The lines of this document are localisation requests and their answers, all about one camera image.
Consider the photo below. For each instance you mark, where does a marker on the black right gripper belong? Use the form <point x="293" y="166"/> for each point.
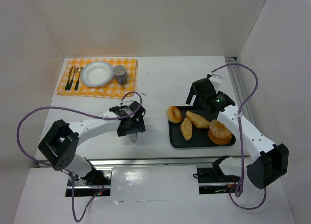
<point x="200" y="85"/>

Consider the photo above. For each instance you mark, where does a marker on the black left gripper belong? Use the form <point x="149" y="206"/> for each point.
<point x="132" y="130"/>

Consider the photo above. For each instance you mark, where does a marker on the metal bread tongs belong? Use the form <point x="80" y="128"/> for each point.
<point x="133" y="138"/>

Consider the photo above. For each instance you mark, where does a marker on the glazed ring bagel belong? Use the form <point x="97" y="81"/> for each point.
<point x="174" y="115"/>

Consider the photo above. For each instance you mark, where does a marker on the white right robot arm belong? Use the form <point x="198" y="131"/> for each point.
<point x="270" y="160"/>

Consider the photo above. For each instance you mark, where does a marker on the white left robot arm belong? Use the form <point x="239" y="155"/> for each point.
<point x="61" y="141"/>

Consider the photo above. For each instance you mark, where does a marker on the long golden bread right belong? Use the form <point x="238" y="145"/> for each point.
<point x="197" y="120"/>

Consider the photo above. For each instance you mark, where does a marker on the long golden bread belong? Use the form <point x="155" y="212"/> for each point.
<point x="186" y="129"/>
<point x="197" y="120"/>

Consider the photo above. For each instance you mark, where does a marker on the long golden bread left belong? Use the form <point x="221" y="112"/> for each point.
<point x="186" y="129"/>

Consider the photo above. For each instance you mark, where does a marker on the sugared flower pastry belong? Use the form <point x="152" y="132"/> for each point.
<point x="219" y="130"/>

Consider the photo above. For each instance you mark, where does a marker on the yellow checkered cloth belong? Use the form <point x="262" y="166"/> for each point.
<point x="111" y="90"/>

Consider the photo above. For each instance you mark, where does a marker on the black plastic tray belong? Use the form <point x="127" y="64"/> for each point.
<point x="200" y="138"/>

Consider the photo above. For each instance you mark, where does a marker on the orange round bun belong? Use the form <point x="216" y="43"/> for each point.
<point x="219" y="141"/>

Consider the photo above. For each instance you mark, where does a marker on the purple ceramic mug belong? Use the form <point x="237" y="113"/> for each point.
<point x="120" y="74"/>

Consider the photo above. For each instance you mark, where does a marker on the white blue-rimmed plate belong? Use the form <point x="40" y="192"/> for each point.
<point x="96" y="74"/>

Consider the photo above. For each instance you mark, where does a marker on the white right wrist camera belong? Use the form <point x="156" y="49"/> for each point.
<point x="215" y="80"/>

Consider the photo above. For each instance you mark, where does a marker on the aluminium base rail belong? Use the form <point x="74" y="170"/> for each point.
<point x="153" y="161"/>

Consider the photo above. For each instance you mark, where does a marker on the gold spoon black handle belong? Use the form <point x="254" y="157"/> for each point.
<point x="78" y="79"/>

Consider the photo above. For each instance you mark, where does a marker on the black handled knife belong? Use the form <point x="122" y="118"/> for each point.
<point x="69" y="76"/>

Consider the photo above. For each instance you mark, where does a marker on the black handled fork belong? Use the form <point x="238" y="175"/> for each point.
<point x="75" y="70"/>

